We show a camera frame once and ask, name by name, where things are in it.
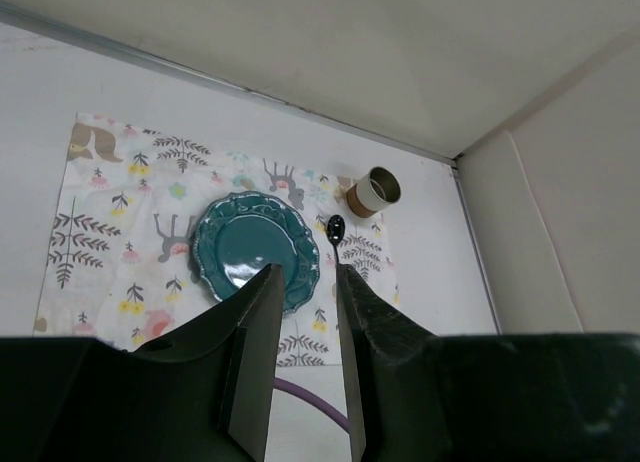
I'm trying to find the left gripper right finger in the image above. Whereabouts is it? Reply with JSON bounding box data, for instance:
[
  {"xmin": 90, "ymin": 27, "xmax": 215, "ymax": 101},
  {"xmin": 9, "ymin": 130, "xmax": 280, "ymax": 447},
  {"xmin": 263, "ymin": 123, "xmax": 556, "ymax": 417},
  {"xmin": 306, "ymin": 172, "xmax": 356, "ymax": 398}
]
[{"xmin": 336, "ymin": 264, "xmax": 639, "ymax": 461}]

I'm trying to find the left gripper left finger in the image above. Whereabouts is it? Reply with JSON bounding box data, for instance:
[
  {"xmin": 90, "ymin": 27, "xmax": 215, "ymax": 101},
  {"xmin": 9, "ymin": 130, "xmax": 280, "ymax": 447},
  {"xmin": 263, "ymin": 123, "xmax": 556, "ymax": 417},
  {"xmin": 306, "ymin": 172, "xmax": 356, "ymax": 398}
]
[{"xmin": 1, "ymin": 264, "xmax": 283, "ymax": 461}]

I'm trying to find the animal print cloth napkin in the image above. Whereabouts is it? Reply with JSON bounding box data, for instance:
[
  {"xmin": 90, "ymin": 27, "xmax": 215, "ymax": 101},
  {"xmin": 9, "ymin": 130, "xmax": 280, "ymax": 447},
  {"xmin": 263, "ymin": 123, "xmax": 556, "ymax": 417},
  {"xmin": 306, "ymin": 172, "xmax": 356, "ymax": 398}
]
[{"xmin": 34, "ymin": 114, "xmax": 399, "ymax": 367}]

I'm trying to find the teal scalloped plate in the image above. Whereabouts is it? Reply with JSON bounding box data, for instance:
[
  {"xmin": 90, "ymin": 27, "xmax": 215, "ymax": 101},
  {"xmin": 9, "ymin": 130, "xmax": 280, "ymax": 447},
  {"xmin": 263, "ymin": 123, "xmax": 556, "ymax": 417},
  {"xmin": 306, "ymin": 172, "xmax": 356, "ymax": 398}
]
[{"xmin": 192, "ymin": 191, "xmax": 320, "ymax": 314}]

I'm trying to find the metal spoon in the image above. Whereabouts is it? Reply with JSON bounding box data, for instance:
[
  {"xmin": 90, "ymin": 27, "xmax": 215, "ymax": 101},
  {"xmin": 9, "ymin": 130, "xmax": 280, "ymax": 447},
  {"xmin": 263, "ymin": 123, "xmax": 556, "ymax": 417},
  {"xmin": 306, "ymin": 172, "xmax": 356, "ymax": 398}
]
[{"xmin": 325, "ymin": 214, "xmax": 346, "ymax": 266}]

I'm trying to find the brown paper cup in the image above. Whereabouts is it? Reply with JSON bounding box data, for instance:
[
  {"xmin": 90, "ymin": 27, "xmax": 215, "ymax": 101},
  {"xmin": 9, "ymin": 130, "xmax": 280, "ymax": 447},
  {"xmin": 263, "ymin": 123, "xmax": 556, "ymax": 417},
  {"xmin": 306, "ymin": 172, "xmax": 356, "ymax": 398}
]
[{"xmin": 346, "ymin": 166, "xmax": 402, "ymax": 218}]

